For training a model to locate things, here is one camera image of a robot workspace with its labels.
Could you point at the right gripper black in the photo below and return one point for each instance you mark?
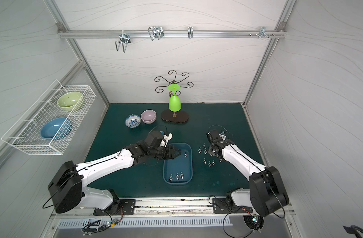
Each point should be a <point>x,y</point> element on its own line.
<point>211,150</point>

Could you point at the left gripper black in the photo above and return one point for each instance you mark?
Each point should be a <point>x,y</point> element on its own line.
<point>169,152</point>

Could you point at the teal plastic storage box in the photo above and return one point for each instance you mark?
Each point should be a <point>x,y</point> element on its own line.
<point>179,165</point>

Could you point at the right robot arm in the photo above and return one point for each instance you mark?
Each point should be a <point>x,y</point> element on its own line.
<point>266,193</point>

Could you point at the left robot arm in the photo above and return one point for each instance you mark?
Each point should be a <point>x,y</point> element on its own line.
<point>70,189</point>

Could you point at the black metal cup stand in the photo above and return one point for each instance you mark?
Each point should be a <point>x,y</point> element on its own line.
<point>181,116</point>

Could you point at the pink bowl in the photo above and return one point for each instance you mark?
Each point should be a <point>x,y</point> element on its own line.
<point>148,116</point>

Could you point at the green plastic goblet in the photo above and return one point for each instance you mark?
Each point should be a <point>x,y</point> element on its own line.
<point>174,102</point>

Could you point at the blue patterned small bowl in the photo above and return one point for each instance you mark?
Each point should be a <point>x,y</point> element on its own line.
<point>132,121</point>

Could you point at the green table mat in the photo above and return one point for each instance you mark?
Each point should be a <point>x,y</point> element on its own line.
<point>146,180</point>

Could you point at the black cooling fan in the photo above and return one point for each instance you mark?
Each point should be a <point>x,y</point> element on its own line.
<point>254,222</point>

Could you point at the white ventilation grille strip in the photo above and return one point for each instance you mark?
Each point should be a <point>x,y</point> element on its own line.
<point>149,222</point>

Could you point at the small metal hook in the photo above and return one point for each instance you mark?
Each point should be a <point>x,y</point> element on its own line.
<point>190,32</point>

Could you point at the light green bowl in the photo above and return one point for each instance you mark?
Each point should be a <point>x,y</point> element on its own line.
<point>72,101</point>

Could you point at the metal hook right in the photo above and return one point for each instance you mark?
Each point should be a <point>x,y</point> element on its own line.
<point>262,34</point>

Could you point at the metal double hook middle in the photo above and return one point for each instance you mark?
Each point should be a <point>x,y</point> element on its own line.
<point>155,32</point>

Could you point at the metal double hook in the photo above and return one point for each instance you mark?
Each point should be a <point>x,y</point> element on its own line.
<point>123,41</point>
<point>155,32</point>

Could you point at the metal double hook left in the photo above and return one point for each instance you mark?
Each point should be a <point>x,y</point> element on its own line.
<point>123,41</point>

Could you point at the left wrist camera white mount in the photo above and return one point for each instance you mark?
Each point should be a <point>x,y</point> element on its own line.
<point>166,138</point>

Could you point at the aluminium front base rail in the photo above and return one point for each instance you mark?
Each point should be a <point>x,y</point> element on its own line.
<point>161,207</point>

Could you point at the white wire wall basket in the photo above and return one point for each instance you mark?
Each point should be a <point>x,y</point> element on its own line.
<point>25,136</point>

